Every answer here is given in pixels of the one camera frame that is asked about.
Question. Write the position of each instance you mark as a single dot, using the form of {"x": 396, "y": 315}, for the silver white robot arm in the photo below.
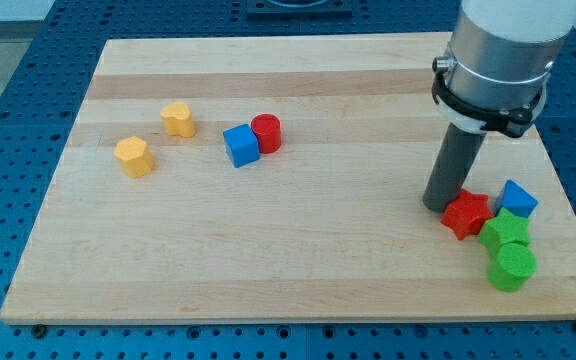
{"x": 494, "y": 71}

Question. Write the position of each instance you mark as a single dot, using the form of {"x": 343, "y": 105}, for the red star block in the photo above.
{"x": 466, "y": 215}

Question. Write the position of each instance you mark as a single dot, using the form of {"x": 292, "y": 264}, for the green star block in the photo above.
{"x": 503, "y": 229}

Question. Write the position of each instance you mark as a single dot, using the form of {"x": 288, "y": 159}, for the wooden board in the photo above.
{"x": 329, "y": 228}

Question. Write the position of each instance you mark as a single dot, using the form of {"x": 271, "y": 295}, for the red cylinder block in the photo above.
{"x": 267, "y": 128}

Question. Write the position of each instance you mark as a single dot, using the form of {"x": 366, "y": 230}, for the blue cube block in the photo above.
{"x": 241, "y": 145}

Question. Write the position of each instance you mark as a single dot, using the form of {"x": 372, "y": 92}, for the yellow heart block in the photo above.
{"x": 178, "y": 119}

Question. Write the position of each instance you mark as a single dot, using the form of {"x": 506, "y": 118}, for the yellow hexagon block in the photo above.
{"x": 134, "y": 157}

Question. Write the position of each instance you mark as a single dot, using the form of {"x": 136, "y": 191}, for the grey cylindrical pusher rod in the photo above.
{"x": 451, "y": 167}

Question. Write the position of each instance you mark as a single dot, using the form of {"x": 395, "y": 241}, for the blue triangle block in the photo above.
{"x": 516, "y": 199}

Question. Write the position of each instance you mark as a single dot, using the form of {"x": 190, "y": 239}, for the green cylinder block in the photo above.
{"x": 511, "y": 267}

